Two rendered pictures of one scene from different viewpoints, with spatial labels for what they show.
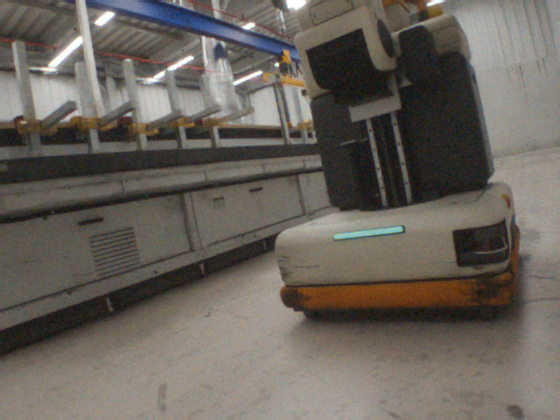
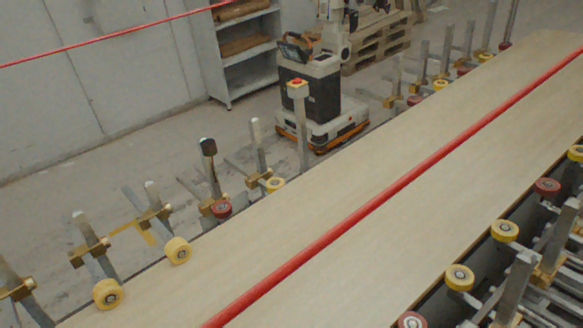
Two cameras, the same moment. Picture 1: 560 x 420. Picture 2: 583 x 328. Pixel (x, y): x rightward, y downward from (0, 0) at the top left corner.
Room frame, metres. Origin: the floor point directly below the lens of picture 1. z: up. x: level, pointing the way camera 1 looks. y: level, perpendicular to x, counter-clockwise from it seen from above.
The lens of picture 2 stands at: (4.35, 0.18, 1.94)
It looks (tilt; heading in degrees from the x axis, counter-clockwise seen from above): 35 degrees down; 198
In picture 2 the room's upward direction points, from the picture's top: 8 degrees counter-clockwise
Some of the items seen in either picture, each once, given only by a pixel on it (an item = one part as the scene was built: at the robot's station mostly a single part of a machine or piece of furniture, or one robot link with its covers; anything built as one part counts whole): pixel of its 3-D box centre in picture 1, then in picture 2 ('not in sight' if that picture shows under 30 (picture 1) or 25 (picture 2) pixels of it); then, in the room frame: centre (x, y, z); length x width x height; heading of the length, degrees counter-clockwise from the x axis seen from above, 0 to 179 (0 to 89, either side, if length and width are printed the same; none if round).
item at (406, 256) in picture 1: (409, 239); (321, 117); (1.21, -0.42, 0.16); 0.67 x 0.64 x 0.25; 144
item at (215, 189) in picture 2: not in sight; (214, 185); (3.18, -0.52, 0.93); 0.04 x 0.04 x 0.48; 54
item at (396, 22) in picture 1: (376, 30); (306, 46); (1.30, -0.49, 0.87); 0.23 x 0.15 x 0.11; 54
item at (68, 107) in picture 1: (46, 124); (474, 51); (1.37, 0.74, 0.82); 0.43 x 0.03 x 0.04; 54
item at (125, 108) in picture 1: (103, 121); (455, 61); (1.57, 0.60, 0.83); 0.43 x 0.03 x 0.04; 54
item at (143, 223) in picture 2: not in sight; (154, 215); (3.40, -0.68, 0.95); 0.14 x 0.06 x 0.05; 144
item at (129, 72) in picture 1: (135, 108); (444, 61); (1.76, 0.51, 0.90); 0.04 x 0.04 x 0.48; 54
